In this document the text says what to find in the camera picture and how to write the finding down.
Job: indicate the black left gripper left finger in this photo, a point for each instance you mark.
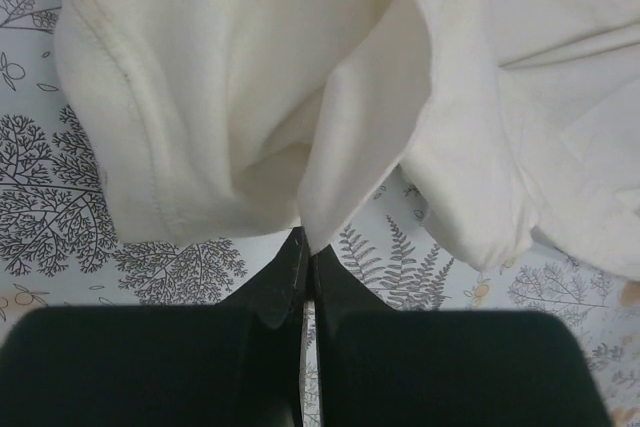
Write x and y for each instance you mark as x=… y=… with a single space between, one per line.
x=235 y=363

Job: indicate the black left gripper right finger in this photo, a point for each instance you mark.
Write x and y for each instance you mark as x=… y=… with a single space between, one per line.
x=378 y=366

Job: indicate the cream white t shirt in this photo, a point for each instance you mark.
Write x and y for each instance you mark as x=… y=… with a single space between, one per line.
x=517 y=120

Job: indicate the floral patterned table mat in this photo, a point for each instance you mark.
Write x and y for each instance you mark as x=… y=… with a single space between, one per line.
x=58 y=246

